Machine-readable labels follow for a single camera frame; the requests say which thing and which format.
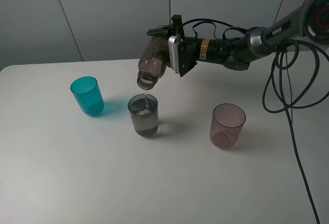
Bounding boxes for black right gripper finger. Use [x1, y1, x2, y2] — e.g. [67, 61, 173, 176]
[147, 25, 172, 37]

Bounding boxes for pink translucent plastic cup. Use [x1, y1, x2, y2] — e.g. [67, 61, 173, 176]
[209, 103, 246, 150]

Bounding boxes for brown translucent water bottle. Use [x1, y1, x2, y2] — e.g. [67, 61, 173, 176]
[137, 36, 170, 90]

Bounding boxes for teal translucent plastic cup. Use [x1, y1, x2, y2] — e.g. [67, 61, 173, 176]
[70, 76, 104, 116]

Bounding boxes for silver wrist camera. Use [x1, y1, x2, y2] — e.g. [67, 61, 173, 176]
[168, 14, 184, 73]

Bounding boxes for grey translucent plastic cup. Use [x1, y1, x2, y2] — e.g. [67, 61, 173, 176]
[127, 94, 159, 138]

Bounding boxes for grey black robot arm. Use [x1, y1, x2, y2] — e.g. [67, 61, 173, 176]
[147, 0, 328, 76]

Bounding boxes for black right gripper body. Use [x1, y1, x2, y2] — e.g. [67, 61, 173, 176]
[178, 37, 230, 77]

